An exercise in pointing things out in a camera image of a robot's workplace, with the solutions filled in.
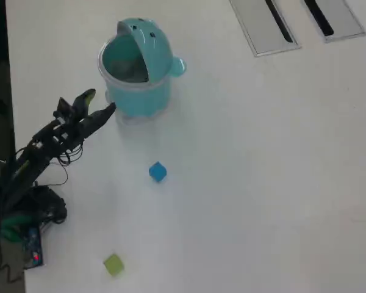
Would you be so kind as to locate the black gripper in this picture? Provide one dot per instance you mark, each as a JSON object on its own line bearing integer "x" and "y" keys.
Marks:
{"x": 70, "y": 129}

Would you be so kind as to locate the blue lego block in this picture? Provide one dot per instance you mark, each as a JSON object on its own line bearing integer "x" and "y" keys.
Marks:
{"x": 157, "y": 172}

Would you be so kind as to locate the green lego block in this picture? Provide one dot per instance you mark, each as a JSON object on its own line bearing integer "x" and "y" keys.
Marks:
{"x": 113, "y": 264}

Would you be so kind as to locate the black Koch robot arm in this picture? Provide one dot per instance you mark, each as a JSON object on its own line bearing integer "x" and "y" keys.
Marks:
{"x": 24, "y": 168}

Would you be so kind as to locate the teal whale-shaped bin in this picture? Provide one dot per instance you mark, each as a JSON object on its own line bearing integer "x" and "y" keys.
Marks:
{"x": 140, "y": 94}

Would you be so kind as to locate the green table clamp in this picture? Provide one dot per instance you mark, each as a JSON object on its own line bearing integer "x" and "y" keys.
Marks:
{"x": 9, "y": 229}

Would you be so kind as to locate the blue controller circuit board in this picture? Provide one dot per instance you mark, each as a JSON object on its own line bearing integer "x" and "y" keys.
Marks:
{"x": 33, "y": 248}

